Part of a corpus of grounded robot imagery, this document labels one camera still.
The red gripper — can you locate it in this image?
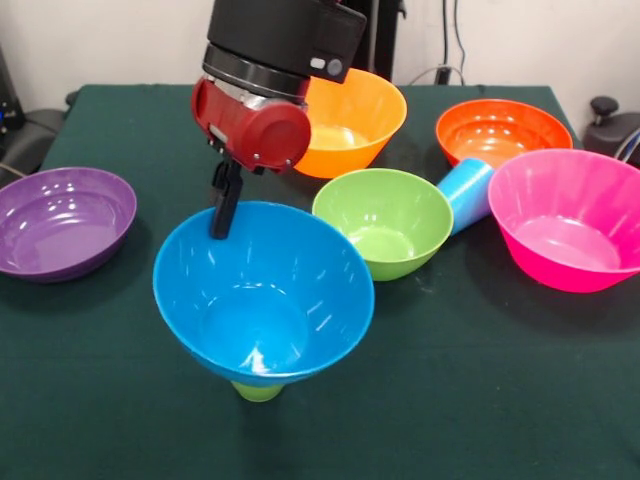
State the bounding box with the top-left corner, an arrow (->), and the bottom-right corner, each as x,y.
191,75 -> 313,240

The blue bowl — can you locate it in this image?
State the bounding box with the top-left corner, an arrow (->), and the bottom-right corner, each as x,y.
152,200 -> 376,384

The wide purple bowl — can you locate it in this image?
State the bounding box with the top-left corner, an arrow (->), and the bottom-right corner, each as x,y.
0,166 -> 138,284

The large green bowl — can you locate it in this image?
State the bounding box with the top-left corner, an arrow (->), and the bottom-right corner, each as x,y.
311,168 -> 455,282

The stack of green cups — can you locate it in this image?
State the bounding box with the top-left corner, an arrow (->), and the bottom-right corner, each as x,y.
229,379 -> 284,403

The blue cup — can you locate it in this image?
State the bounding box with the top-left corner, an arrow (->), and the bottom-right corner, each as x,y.
436,157 -> 496,236

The wide red-orange bowl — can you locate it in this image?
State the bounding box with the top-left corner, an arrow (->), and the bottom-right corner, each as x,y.
434,98 -> 575,171

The large pink bowl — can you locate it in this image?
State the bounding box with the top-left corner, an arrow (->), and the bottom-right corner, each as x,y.
487,148 -> 640,295

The large yellow-orange bowl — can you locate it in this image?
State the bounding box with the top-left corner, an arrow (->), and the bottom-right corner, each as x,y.
293,67 -> 408,180

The dark green tablecloth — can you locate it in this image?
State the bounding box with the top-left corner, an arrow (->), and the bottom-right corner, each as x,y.
0,83 -> 640,480

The black equipment box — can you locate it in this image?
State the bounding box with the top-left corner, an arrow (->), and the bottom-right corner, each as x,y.
0,44 -> 26,139

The grey chair with black knob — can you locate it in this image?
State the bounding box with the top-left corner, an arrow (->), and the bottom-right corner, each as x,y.
582,96 -> 640,166

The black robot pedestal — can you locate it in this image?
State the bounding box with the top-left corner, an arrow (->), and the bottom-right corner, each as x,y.
344,0 -> 407,84

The white cable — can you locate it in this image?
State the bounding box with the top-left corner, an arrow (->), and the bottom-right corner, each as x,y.
407,64 -> 442,86

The black wall cable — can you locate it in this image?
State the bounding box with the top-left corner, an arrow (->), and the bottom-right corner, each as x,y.
442,0 -> 469,86

